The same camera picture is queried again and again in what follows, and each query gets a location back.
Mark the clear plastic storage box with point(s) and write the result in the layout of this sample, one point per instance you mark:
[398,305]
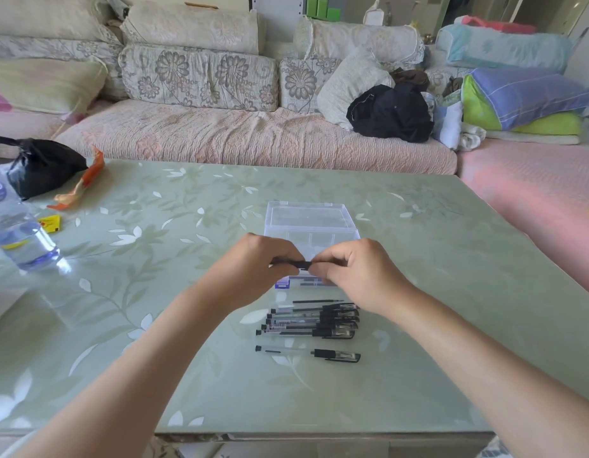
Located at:
[308,216]

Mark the yellow tag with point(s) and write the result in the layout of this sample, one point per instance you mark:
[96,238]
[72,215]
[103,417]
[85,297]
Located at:
[50,223]

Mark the white towel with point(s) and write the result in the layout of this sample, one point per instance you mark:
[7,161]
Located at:
[471,138]

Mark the clear black-capped gel pen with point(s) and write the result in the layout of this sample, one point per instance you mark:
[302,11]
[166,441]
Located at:
[308,282]
[337,356]

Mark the light blue bolster pillow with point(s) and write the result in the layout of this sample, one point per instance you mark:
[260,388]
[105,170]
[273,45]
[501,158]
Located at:
[504,47]

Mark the pile of black gel pens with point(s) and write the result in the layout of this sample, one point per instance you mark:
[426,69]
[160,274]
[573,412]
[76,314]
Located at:
[337,331]

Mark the black clothing bundle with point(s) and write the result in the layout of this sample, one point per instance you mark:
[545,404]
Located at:
[392,114]

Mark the white cabinet with black frame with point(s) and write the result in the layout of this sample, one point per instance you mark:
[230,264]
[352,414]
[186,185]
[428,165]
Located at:
[277,9]

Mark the pale pink sofa seat cover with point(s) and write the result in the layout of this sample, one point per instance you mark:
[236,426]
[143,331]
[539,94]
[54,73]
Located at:
[22,128]

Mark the brown wooden stick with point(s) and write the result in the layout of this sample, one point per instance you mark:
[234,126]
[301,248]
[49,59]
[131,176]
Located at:
[201,5]

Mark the white tissue pack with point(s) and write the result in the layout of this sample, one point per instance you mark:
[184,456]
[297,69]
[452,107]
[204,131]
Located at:
[373,16]

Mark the white and blue cloth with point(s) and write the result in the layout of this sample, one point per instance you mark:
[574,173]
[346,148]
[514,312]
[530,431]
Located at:
[449,126]

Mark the floral sofa back cushion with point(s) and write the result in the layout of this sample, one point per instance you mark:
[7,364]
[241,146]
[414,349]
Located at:
[70,47]
[299,83]
[199,76]
[439,78]

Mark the brown garment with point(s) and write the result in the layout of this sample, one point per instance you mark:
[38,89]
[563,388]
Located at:
[411,77]

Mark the person's right hand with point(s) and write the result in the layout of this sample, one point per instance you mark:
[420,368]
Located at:
[370,281]

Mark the white paper bag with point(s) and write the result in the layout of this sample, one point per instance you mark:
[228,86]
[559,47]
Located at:
[3,305]

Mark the pink quilted sofa seat cover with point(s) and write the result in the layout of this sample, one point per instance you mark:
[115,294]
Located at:
[251,135]

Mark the person's left forearm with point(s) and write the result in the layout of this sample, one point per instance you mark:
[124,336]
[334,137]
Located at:
[122,386]

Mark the clear water bottle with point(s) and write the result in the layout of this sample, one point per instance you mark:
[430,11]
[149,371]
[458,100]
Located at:
[22,238]

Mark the person's right forearm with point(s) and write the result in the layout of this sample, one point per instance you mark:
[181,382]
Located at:
[490,372]

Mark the salmon pink sofa seat cover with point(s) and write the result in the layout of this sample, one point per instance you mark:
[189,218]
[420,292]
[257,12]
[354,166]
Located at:
[528,185]

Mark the person's left hand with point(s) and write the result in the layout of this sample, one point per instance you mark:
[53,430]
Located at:
[246,276]

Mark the cream sofa bolster cushion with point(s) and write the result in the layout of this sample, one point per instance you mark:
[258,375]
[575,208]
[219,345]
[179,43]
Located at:
[361,40]
[46,14]
[189,28]

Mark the green bottle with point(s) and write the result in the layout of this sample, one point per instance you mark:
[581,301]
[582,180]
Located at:
[311,5]
[323,5]

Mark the white textured pillow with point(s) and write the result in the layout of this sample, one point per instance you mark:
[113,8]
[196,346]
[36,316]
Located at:
[347,88]

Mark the grey table frame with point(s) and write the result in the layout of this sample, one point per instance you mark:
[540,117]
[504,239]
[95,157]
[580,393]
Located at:
[323,448]

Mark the pale yellow pillow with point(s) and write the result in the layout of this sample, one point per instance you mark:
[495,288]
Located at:
[46,85]

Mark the black plastic bag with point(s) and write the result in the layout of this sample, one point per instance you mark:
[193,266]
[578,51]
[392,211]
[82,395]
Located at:
[41,166]

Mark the orange snack wrapper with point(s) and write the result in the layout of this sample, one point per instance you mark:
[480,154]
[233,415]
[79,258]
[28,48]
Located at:
[89,176]

